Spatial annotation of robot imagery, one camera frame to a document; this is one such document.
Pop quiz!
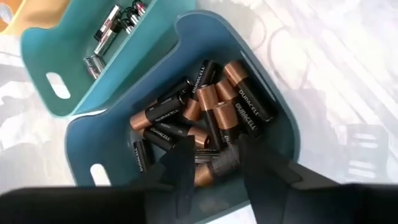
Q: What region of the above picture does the black and silver AAA battery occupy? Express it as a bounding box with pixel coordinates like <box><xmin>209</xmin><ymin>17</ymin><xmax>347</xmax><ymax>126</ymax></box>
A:
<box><xmin>91</xmin><ymin>54</ymin><xmax>107</xmax><ymax>74</ymax></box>

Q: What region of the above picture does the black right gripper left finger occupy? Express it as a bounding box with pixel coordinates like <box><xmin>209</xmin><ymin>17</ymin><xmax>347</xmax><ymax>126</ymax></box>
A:
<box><xmin>0</xmin><ymin>135</ymin><xmax>197</xmax><ymax>224</ymax></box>

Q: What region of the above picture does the slate blue plastic bin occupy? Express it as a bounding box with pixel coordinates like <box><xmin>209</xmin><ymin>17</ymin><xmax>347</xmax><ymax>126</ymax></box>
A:
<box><xmin>63</xmin><ymin>9</ymin><xmax>302</xmax><ymax>224</ymax></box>

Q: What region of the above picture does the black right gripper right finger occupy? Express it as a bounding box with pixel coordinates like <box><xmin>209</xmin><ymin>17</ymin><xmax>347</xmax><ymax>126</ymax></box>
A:
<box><xmin>238</xmin><ymin>133</ymin><xmax>398</xmax><ymax>224</ymax></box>

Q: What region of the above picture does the yellow plastic bin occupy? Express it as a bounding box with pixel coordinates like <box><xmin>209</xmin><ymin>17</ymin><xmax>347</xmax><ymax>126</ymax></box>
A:
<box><xmin>0</xmin><ymin>0</ymin><xmax>72</xmax><ymax>34</ymax></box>

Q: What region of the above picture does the silver Energizer AAA battery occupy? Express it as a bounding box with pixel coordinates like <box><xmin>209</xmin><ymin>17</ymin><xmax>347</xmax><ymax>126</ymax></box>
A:
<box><xmin>119</xmin><ymin>17</ymin><xmax>135</xmax><ymax>35</ymax></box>

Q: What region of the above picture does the Energizer Max AAA battery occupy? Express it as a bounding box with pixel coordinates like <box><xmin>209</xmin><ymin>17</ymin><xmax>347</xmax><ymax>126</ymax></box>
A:
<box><xmin>93</xmin><ymin>4</ymin><xmax>123</xmax><ymax>43</ymax></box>

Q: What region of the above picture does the silver black-tipped AAA battery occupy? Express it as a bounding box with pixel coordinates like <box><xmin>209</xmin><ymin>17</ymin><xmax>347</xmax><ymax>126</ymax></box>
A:
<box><xmin>93</xmin><ymin>27</ymin><xmax>118</xmax><ymax>57</ymax></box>
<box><xmin>132</xmin><ymin>0</ymin><xmax>147</xmax><ymax>17</ymax></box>

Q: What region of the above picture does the green plastic bin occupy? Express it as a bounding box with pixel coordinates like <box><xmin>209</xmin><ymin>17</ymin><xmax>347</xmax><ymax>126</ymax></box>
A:
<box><xmin>20</xmin><ymin>0</ymin><xmax>197</xmax><ymax>119</ymax></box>

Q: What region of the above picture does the Duracell copper-black AA battery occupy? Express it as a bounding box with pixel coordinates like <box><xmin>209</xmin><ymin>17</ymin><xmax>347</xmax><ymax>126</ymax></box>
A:
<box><xmin>215</xmin><ymin>78</ymin><xmax>264</xmax><ymax>139</ymax></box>
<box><xmin>223</xmin><ymin>60</ymin><xmax>277</xmax><ymax>123</ymax></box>

